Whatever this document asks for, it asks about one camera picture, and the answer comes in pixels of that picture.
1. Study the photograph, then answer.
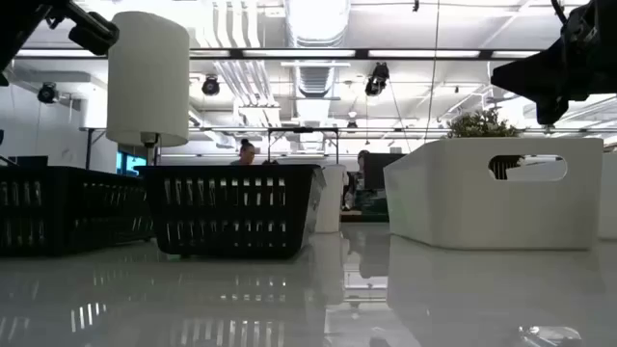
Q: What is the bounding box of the green plant ribbed pot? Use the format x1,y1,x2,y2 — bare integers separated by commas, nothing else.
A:
445,108,524,182

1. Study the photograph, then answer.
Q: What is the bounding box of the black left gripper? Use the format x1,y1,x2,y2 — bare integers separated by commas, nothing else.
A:
0,0,67,73

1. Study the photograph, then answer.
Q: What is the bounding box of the white cylindrical lamp shade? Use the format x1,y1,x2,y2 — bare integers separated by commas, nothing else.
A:
105,10,191,168

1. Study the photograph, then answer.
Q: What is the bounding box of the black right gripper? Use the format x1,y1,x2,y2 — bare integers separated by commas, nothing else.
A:
491,0,617,126

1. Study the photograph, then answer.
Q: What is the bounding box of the black metal frame stand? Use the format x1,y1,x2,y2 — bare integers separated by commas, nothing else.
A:
78,126,108,171
266,126,341,166

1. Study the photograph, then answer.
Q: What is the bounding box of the monitor with cyan screen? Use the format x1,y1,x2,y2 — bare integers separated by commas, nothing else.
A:
115,150,148,177

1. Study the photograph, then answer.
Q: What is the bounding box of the long black light rail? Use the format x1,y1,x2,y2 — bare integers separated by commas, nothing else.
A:
13,46,546,62

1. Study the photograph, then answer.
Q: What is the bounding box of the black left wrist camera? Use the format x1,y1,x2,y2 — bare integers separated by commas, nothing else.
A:
45,0,121,57

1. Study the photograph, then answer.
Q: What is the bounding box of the black monitor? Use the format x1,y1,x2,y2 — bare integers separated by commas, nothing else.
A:
362,152,409,192

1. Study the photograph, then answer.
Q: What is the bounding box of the white upright plastic container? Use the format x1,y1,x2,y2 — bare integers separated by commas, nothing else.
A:
315,163,347,235

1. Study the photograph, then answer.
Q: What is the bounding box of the silver ventilation duct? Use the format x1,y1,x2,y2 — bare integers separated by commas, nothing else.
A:
282,0,353,48

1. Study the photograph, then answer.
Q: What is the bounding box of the black slotted plastic basket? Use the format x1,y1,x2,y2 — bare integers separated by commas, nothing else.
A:
134,164,328,260

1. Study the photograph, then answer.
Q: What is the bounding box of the dark laptop screen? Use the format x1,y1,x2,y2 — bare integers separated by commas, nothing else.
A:
7,154,49,169

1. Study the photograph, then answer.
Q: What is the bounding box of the black ceiling spotlight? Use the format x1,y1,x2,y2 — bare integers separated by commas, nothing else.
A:
37,81,60,105
201,74,222,97
364,62,390,97

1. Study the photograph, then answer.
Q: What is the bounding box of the person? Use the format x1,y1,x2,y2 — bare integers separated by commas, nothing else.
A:
342,148,372,212
229,138,256,167

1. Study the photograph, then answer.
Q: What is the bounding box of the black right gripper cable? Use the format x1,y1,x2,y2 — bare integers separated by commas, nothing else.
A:
549,0,568,25

